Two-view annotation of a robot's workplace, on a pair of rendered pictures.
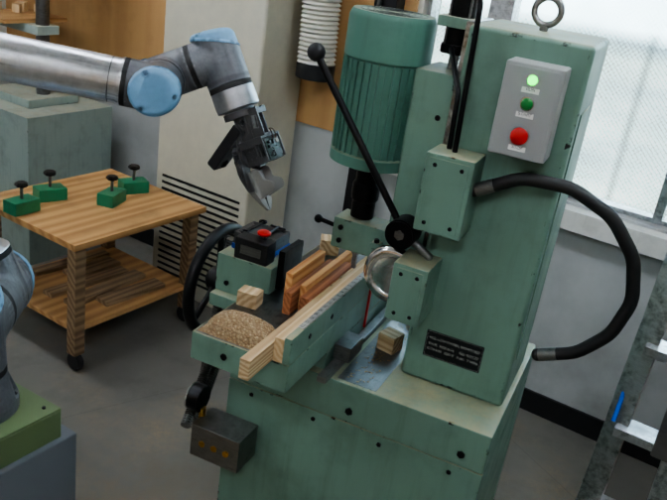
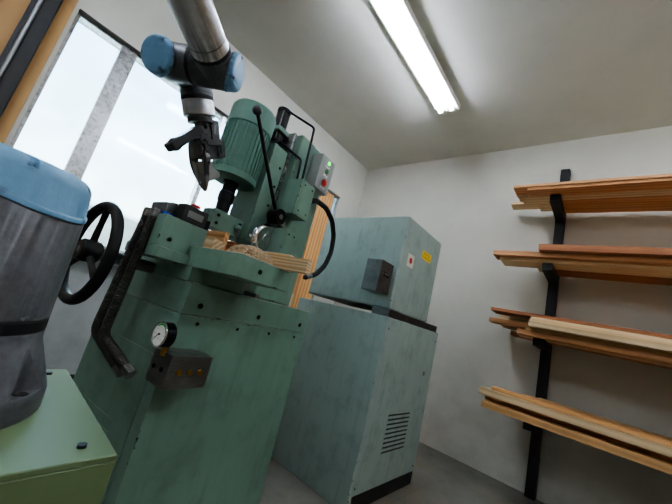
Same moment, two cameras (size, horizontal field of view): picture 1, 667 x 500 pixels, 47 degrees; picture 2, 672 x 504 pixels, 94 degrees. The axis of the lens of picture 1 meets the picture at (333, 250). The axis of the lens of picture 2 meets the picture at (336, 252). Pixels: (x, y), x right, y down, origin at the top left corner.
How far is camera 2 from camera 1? 156 cm
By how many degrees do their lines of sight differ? 83
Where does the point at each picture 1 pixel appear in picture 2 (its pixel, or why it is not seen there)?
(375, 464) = (264, 347)
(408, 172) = (265, 190)
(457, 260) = not seen: hidden behind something
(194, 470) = not seen: outside the picture
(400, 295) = (286, 245)
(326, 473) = (236, 368)
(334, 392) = (253, 306)
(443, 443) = (294, 322)
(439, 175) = (305, 190)
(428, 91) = (278, 155)
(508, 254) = (301, 233)
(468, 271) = not seen: hidden behind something
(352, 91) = (252, 140)
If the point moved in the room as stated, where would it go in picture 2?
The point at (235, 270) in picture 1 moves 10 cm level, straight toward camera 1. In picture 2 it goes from (179, 229) to (212, 237)
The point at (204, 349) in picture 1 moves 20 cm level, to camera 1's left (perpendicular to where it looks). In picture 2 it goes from (248, 268) to (205, 248)
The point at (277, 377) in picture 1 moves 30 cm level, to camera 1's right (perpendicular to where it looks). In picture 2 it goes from (286, 281) to (310, 293)
